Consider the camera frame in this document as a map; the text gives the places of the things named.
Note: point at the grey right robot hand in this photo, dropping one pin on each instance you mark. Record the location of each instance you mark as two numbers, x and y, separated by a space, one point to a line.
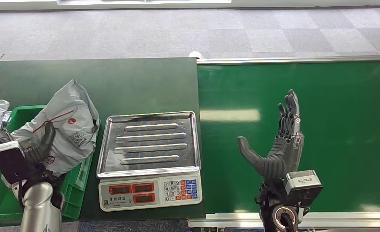
282 153

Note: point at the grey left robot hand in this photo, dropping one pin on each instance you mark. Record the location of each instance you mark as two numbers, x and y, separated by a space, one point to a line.
39 147

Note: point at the grey mailer bag with QR label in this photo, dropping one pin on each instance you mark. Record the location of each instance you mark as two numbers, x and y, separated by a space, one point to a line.
68 128

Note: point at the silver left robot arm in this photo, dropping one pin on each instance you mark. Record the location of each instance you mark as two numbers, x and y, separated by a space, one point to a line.
39 205

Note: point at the green conveyor belt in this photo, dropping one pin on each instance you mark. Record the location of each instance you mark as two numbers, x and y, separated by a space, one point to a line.
346 128

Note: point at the white conveyor roller end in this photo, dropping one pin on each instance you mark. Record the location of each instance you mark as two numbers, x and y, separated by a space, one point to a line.
195 54

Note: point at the green plastic crate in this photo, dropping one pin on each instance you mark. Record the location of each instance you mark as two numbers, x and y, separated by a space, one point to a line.
74 192

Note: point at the dark green table board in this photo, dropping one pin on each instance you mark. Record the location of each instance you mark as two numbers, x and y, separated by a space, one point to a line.
129 83

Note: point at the electronic scale with steel tray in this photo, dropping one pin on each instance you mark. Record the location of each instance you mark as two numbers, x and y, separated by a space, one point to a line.
151 144

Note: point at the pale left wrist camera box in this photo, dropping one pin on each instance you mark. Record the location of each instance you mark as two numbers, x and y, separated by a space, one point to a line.
9 161

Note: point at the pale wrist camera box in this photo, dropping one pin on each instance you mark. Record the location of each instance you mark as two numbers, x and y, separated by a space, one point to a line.
9 161
303 187

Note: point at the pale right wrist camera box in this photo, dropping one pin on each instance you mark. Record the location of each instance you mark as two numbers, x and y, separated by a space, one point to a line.
303 187

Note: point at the thin silver conveyor rail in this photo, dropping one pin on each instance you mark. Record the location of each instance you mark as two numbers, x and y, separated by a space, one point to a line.
289 59

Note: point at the wide silver conveyor frame rail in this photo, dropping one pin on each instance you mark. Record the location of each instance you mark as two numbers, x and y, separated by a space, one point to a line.
353 220

